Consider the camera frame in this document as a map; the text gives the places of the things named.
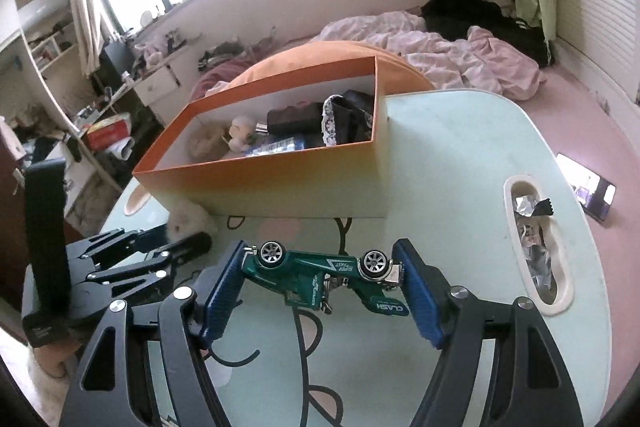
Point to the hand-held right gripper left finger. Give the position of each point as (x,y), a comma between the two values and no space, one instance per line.
(225,292)

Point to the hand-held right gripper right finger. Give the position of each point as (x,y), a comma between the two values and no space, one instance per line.
(420,297)

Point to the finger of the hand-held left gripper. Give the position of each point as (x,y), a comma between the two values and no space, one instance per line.
(135,242)
(140,277)

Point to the white fluffy pompom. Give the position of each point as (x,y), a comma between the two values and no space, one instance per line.
(192,219)

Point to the green toy race car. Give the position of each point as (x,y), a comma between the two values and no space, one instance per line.
(310,269)

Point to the orange cardboard box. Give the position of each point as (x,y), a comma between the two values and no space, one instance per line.
(280,182)

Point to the brown fluffy pompom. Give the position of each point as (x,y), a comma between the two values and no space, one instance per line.
(205,139)

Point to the small cream plush ball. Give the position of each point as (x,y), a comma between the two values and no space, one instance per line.
(242,132)

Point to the blue packet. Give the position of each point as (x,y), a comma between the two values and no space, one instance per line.
(275,146)

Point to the black cloth with lace trim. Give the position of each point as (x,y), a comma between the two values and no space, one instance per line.
(350,117)

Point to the light green cartoon desktop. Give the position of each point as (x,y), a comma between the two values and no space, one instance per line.
(450,187)

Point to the person's left hand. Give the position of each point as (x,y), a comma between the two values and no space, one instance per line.
(52,359)

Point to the cluttered white desk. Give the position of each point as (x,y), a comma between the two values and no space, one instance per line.
(100,162)

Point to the red box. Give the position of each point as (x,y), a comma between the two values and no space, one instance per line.
(107,134)

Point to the crumpled foil wrappers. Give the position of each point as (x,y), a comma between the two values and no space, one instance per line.
(537,252)

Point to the white drawer cabinet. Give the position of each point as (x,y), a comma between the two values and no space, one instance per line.
(157,87)

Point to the black box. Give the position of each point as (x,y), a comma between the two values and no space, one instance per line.
(117,57)

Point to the black smartphone with lit screen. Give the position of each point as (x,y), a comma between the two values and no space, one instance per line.
(585,187)

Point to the pink blanket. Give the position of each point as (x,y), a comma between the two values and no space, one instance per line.
(440,52)

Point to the orange cushion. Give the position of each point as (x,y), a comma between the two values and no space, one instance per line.
(320,57)

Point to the black clothes pile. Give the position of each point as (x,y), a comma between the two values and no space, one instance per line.
(465,12)

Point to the white louvered cabinet door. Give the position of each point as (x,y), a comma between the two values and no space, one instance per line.
(600,7)

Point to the white wall shelf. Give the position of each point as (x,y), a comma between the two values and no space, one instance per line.
(47,37)

